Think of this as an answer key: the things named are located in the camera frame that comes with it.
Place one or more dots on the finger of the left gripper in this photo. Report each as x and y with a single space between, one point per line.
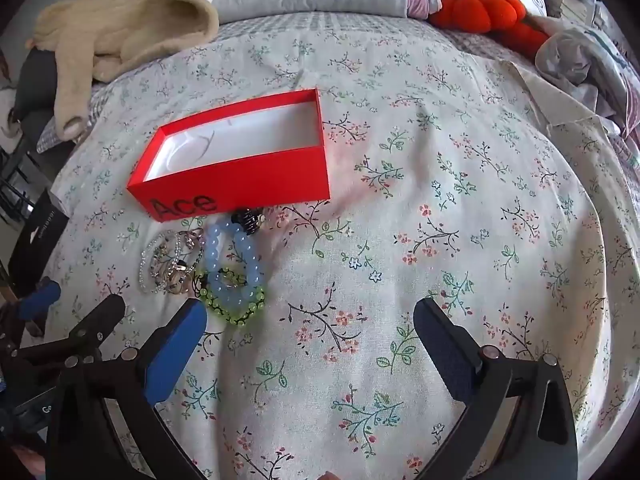
84 339
37 304

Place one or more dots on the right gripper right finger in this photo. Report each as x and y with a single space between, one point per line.
540 440

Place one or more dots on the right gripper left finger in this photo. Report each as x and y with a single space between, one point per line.
82 441

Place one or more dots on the black hair claw clip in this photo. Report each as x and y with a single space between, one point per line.
249 219

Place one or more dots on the black box on nightstand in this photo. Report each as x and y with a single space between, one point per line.
38 238

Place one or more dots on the red Ace cardboard box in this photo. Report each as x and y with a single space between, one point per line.
262 152

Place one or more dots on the beige fleece blanket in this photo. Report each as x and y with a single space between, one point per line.
103 39

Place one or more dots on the grey patterned duvet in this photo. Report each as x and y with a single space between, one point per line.
587 66

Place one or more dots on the orange pumpkin plush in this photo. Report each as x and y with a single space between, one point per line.
504 20

